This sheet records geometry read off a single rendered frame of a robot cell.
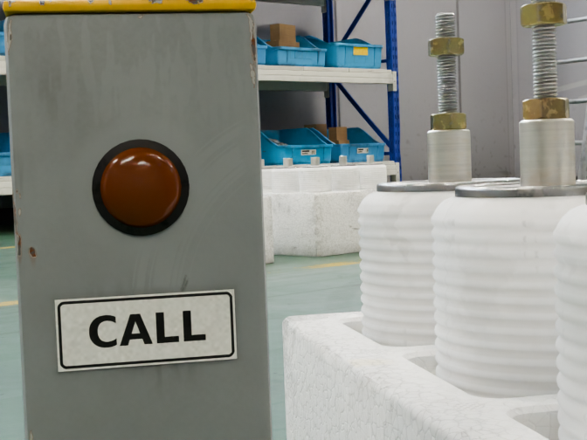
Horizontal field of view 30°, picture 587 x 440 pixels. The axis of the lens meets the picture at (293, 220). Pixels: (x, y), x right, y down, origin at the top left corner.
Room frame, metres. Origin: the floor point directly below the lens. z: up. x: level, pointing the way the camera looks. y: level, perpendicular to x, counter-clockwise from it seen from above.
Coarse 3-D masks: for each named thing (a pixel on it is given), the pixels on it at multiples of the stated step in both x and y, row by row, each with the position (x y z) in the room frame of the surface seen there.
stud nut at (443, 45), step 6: (432, 42) 0.56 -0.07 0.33; (438, 42) 0.56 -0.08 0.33; (444, 42) 0.56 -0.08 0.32; (450, 42) 0.55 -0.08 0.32; (456, 42) 0.56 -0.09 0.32; (462, 42) 0.56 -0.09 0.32; (432, 48) 0.56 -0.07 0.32; (438, 48) 0.56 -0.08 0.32; (444, 48) 0.56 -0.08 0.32; (450, 48) 0.55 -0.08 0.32; (456, 48) 0.56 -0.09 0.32; (462, 48) 0.56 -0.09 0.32; (432, 54) 0.56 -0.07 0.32; (438, 54) 0.56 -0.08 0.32; (444, 54) 0.56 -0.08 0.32; (450, 54) 0.56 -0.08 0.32; (456, 54) 0.56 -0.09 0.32; (462, 54) 0.56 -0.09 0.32
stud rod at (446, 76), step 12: (444, 12) 0.56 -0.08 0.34; (444, 24) 0.56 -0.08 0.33; (444, 36) 0.56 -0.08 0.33; (444, 60) 0.56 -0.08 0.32; (444, 72) 0.56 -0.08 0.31; (444, 84) 0.56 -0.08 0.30; (444, 96) 0.56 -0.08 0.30; (456, 96) 0.56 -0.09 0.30; (444, 108) 0.56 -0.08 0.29; (456, 108) 0.56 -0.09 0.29
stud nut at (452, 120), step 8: (432, 120) 0.56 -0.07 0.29; (440, 120) 0.56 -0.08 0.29; (448, 120) 0.55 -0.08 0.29; (456, 120) 0.56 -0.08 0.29; (464, 120) 0.56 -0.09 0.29; (432, 128) 0.56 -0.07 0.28; (440, 128) 0.56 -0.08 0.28; (448, 128) 0.55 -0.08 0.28; (456, 128) 0.56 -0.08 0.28; (464, 128) 0.56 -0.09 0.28
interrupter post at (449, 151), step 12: (432, 132) 0.56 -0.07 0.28; (444, 132) 0.55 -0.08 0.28; (456, 132) 0.55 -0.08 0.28; (468, 132) 0.56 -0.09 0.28; (432, 144) 0.56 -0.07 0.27; (444, 144) 0.55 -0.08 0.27; (456, 144) 0.55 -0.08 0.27; (468, 144) 0.56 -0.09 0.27; (432, 156) 0.56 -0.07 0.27; (444, 156) 0.55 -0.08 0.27; (456, 156) 0.55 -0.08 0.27; (468, 156) 0.56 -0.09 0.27; (432, 168) 0.56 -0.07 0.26; (444, 168) 0.55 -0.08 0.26; (456, 168) 0.55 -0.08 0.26; (468, 168) 0.56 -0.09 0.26; (432, 180) 0.56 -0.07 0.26; (444, 180) 0.55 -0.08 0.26; (456, 180) 0.55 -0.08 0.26; (468, 180) 0.56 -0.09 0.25
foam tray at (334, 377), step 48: (288, 336) 0.60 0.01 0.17; (336, 336) 0.54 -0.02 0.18; (288, 384) 0.61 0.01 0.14; (336, 384) 0.49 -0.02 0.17; (384, 384) 0.42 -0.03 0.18; (432, 384) 0.42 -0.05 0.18; (288, 432) 0.61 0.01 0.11; (336, 432) 0.50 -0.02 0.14; (384, 432) 0.42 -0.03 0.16; (432, 432) 0.36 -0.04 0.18; (480, 432) 0.34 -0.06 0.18; (528, 432) 0.34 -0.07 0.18
